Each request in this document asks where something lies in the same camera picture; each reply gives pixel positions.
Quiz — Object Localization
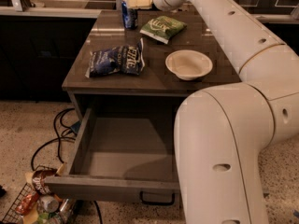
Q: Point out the white bowl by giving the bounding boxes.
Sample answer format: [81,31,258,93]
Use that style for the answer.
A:
[165,49,213,81]

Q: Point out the grey cabinet with top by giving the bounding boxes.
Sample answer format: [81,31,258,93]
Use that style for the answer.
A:
[62,11,240,118]

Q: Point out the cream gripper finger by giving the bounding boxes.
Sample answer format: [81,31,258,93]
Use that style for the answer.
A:
[123,0,152,9]

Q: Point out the blue kettle chip bag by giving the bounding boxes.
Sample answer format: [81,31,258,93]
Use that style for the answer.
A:
[85,39,145,77]

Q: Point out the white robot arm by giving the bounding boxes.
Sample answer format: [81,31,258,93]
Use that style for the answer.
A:
[150,0,299,224]

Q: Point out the open grey top drawer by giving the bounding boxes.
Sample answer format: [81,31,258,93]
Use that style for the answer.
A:
[46,108,179,203]

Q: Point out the brown chip bag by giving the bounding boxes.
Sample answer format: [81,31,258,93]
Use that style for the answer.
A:
[25,169,57,195]

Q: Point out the black wire basket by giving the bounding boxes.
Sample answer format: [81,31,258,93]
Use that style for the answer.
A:
[1,166,80,224]

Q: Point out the black drawer handle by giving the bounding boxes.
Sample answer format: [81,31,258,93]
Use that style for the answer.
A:
[139,191,176,206]

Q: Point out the orange snack bag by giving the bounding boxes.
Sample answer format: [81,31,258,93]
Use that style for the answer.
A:
[15,192,39,216]

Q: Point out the green jalapeno chip bag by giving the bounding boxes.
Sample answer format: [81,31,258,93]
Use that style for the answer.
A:
[140,16,187,44]

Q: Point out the silver can in basket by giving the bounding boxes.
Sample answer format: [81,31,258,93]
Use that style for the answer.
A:
[40,195,59,213]

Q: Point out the metal railing frame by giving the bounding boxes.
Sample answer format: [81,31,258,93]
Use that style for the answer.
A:
[0,0,299,20]

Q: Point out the black floor cables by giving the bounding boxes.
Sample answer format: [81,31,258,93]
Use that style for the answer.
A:
[30,107,104,224]

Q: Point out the blue soda can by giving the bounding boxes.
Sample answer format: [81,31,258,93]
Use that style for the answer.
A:
[121,0,138,30]

